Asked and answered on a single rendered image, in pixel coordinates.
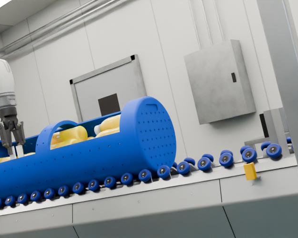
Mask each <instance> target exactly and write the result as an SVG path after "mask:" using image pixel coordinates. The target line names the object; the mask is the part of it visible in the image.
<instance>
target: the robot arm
mask: <svg viewBox="0 0 298 238"><path fill-rule="evenodd" d="M14 89H15V84H14V78H13V75H12V72H11V69H10V66H9V64H8V63H7V61H5V60H3V59H0V119H1V121H0V139H1V142H2V146H3V147H5V148H7V149H8V154H9V156H10V160H13V159H16V153H15V148H14V146H12V136H11V132H12V133H13V136H14V138H15V141H16V143H17V146H16V150H17V154H18V158H20V157H24V154H23V152H24V150H23V145H24V143H26V140H25V134H24V128H23V124H24V122H23V121H19V120H18V119H17V109H16V107H15V106H16V105H17V101H16V97H15V90H14Z"/></svg>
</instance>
